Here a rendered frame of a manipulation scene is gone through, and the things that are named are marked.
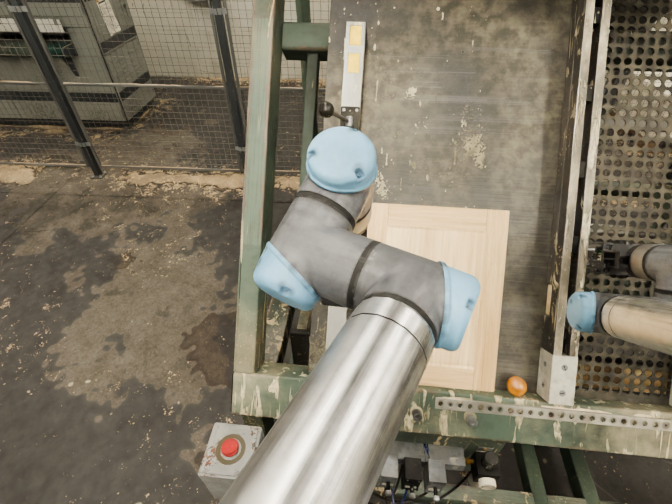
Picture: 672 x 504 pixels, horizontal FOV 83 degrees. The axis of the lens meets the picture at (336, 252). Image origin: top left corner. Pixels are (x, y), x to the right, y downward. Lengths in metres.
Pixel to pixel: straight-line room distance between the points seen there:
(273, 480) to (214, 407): 1.92
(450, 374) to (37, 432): 1.97
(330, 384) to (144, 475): 1.89
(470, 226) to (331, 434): 0.89
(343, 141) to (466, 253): 0.72
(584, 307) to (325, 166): 0.57
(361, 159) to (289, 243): 0.11
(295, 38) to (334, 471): 1.14
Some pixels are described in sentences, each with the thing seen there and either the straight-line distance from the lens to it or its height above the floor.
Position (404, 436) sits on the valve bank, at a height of 0.77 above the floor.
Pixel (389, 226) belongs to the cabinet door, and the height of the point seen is 1.22.
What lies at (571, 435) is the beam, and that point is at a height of 0.85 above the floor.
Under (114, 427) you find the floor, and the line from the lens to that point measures 2.29.
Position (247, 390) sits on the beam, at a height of 0.88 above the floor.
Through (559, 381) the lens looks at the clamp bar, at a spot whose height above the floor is 0.98.
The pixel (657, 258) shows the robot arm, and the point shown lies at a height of 1.37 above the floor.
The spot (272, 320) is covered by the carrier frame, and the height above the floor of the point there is 0.79.
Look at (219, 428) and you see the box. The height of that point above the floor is 0.93.
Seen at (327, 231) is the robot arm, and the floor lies 1.62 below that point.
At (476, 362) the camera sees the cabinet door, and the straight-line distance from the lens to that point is 1.14.
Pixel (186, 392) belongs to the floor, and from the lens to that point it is 2.24.
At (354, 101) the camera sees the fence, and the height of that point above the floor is 1.48.
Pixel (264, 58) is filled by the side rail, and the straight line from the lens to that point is 1.14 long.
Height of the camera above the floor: 1.87
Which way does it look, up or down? 43 degrees down
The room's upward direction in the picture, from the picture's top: straight up
